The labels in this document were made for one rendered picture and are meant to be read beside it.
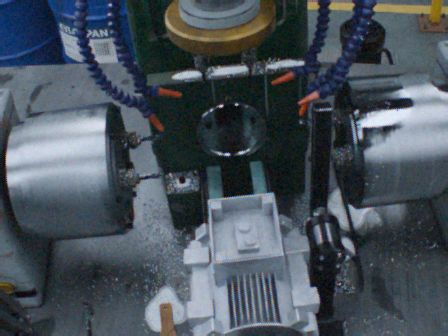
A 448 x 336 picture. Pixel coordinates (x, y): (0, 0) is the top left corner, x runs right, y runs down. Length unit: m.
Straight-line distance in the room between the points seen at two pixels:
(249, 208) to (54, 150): 0.35
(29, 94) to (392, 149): 1.13
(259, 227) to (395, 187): 0.29
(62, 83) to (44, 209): 0.80
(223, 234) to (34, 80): 1.09
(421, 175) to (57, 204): 0.64
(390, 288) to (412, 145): 0.33
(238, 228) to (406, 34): 2.58
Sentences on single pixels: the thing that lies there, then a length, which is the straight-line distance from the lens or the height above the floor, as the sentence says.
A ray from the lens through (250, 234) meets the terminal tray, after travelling 0.94.
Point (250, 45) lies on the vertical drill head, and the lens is 0.97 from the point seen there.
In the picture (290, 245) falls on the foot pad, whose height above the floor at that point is 1.07.
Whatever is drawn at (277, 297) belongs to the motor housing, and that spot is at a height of 1.10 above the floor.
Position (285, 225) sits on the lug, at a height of 1.09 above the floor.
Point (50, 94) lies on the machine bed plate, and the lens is 1.84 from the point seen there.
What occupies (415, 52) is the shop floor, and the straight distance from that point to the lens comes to 3.29.
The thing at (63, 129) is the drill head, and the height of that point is 1.16.
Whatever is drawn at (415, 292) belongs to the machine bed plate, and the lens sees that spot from 1.29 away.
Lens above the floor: 1.87
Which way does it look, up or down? 46 degrees down
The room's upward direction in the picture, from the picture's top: 7 degrees counter-clockwise
